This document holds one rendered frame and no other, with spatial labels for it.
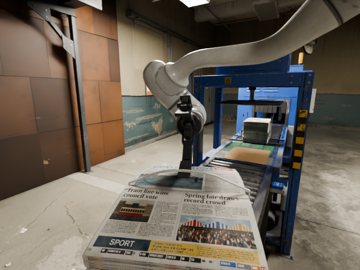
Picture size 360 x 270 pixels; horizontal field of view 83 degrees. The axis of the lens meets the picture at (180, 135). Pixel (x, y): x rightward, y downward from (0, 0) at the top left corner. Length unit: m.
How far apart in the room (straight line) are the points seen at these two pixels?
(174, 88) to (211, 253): 0.50
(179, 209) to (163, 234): 0.07
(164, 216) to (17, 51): 3.35
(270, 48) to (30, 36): 3.39
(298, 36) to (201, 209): 0.46
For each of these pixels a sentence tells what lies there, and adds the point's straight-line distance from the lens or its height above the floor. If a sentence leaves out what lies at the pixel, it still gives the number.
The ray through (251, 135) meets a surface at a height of 0.89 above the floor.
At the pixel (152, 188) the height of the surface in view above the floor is 1.19.
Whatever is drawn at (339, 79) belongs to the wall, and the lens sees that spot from 9.35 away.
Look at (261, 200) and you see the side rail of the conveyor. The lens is 1.31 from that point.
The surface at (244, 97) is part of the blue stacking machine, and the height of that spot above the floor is 1.30.
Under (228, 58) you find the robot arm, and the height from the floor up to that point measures 1.51.
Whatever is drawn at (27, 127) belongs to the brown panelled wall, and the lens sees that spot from 3.57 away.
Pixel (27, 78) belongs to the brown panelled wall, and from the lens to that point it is 3.58.
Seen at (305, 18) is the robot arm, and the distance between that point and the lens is 0.61.
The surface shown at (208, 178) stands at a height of 1.19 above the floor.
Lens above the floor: 1.41
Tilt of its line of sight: 12 degrees down
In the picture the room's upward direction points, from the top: straight up
